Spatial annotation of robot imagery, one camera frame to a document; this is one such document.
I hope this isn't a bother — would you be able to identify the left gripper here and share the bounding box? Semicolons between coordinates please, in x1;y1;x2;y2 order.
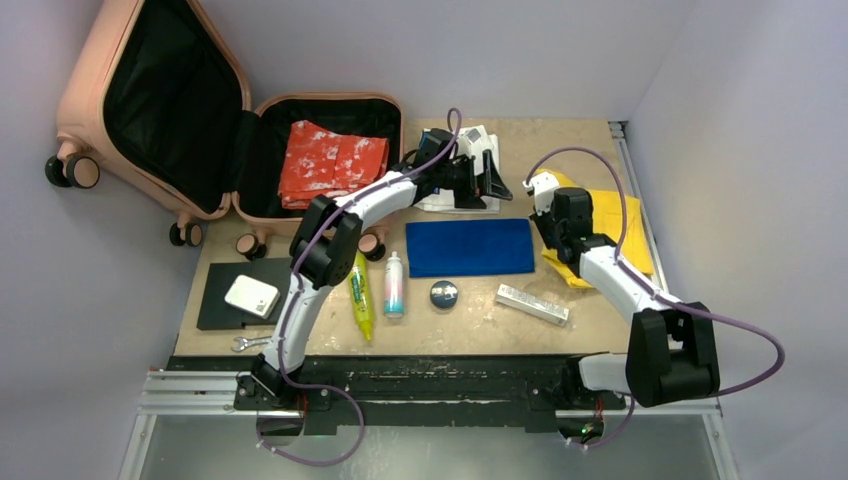
435;151;511;210

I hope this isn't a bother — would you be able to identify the white shirt blue print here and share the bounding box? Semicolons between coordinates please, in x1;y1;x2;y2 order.
413;125;502;215

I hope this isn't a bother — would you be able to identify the yellow cloth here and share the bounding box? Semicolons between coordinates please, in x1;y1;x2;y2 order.
541;189;655;289

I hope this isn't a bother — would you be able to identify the red white patterned cloth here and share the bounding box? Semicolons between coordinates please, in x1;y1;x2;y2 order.
278;120;389;210

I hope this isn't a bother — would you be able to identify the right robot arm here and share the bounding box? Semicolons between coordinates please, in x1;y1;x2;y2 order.
525;185;720;407

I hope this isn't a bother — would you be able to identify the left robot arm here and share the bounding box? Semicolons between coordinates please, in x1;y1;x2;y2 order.
237;128;512;409

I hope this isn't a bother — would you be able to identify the blue folded cloth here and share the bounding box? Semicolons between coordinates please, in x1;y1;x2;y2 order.
405;218;535;278

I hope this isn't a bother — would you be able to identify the silver toothpaste box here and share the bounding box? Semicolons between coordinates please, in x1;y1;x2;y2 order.
495;284;569;327

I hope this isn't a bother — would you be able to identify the dark round tin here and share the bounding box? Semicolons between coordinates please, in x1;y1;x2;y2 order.
429;280;459;310

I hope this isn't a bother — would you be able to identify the white teal spray bottle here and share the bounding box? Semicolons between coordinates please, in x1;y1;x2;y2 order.
384;251;405;319

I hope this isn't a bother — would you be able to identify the yellow green tube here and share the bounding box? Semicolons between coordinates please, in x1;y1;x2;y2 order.
346;252;375;343

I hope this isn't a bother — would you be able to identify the white square device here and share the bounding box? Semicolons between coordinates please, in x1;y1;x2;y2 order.
224;275;280;320

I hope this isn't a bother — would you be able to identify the black flat notebook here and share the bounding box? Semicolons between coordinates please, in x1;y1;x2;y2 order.
196;258;291;331

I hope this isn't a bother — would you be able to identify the silver wrench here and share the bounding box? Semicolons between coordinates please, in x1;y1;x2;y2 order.
231;336;272;353

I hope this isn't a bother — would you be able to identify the pink open suitcase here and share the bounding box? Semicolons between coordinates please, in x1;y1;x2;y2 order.
44;1;403;260

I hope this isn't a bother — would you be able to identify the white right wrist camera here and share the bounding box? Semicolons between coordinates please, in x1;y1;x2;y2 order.
522;172;561;215

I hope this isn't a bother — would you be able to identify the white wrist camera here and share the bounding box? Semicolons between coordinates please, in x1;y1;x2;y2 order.
522;172;561;215
457;125;498;158

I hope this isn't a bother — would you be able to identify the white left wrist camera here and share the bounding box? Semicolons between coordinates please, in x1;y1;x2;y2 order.
457;125;498;158

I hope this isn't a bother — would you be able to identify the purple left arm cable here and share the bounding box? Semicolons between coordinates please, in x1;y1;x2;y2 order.
254;107;464;469

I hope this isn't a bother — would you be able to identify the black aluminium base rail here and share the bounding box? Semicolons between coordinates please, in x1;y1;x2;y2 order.
140;355;646;439

